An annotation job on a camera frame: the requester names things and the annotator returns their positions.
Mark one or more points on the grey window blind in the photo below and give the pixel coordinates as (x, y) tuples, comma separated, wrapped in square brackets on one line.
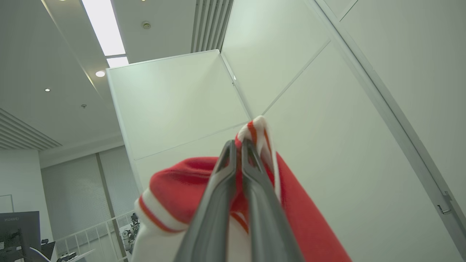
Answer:
[(72, 193)]

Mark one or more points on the long ceiling light strip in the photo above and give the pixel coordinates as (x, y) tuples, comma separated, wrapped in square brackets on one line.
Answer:
[(105, 29)]

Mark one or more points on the grey aluminium wall rail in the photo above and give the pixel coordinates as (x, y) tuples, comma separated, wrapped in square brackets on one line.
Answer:
[(386, 105)]

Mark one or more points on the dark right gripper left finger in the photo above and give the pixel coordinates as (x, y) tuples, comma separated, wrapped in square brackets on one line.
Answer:
[(214, 211)]

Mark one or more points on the white metal railing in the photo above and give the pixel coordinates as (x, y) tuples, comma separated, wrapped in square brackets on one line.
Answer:
[(91, 233)]

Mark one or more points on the dark computer monitor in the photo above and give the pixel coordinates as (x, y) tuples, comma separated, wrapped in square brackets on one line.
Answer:
[(20, 227)]

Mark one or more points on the slatted ceiling air vent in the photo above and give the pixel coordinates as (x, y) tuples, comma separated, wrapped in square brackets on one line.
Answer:
[(211, 22)]

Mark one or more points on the round ceiling downlight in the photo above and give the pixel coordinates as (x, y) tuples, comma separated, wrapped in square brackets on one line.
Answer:
[(100, 74)]

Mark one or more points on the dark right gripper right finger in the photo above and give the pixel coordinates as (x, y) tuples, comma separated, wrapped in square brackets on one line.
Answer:
[(262, 211)]

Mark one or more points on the white partition panel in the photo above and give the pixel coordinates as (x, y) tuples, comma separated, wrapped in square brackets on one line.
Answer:
[(174, 109)]

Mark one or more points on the small metal wall latch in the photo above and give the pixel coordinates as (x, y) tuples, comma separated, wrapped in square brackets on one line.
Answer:
[(445, 205)]

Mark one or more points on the round ceiling smoke detector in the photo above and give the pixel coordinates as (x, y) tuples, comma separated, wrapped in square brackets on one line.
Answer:
[(146, 25)]

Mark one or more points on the red basketball jersey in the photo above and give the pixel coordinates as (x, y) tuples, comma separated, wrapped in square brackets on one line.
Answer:
[(313, 225)]

